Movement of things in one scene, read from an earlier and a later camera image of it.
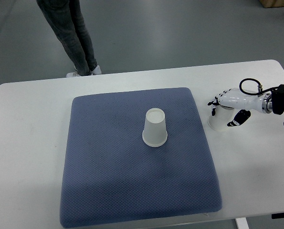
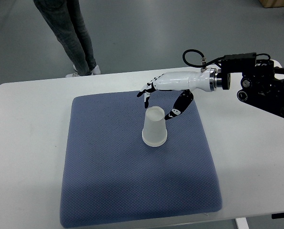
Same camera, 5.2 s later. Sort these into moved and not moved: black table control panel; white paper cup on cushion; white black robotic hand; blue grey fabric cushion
Moved: white black robotic hand
Not moved: black table control panel; white paper cup on cushion; blue grey fabric cushion
